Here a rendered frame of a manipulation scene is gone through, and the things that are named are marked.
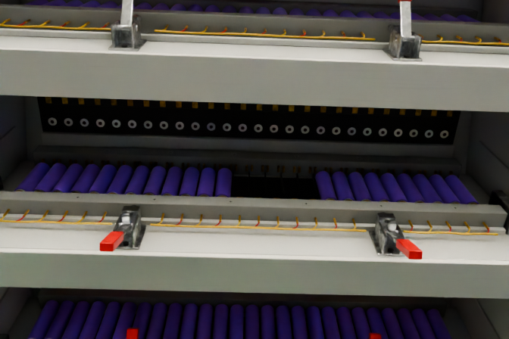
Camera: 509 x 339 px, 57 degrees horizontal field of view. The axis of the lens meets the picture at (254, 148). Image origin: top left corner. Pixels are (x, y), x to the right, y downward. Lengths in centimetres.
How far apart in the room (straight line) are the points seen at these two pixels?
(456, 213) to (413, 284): 9
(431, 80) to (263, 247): 23
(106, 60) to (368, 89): 25
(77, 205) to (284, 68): 26
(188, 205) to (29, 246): 16
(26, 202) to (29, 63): 15
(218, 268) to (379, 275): 16
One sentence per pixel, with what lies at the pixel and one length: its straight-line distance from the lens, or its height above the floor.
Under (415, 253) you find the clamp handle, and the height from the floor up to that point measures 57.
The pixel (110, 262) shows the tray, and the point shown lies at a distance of 50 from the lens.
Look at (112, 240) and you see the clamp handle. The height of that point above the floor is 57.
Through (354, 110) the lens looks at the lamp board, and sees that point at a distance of 62.
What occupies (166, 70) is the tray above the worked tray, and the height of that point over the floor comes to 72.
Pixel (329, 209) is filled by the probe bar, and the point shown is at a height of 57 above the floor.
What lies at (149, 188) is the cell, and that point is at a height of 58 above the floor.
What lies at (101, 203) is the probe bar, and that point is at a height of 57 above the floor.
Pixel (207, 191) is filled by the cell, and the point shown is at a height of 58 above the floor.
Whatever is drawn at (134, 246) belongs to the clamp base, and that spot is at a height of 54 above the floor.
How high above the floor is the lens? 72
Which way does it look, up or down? 9 degrees down
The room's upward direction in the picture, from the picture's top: 2 degrees clockwise
